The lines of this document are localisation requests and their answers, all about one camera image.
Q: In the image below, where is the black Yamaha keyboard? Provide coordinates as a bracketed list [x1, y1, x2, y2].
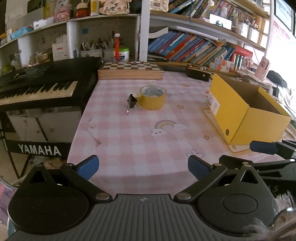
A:
[0, 56, 103, 160]

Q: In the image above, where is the row of lower shelf books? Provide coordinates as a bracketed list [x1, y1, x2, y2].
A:
[147, 30, 235, 66]

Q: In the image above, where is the yellow tape roll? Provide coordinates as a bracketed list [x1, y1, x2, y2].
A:
[137, 85, 167, 110]

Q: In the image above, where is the pink checkered tablecloth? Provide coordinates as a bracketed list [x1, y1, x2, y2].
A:
[68, 72, 280, 196]

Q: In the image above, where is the white green lidded jar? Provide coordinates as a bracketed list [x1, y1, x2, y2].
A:
[113, 47, 130, 62]

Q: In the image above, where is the pink card holder box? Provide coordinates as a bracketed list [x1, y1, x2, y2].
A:
[255, 57, 270, 81]

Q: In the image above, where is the black binder clip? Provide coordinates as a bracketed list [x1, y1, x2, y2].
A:
[126, 93, 143, 113]

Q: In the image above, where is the wooden chess board box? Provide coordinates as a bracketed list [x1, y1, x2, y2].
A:
[98, 61, 164, 80]

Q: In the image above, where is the yellow cardboard box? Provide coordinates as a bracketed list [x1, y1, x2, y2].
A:
[206, 74, 292, 146]

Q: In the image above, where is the white bookshelf frame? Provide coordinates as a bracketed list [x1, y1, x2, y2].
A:
[1, 1, 266, 72]

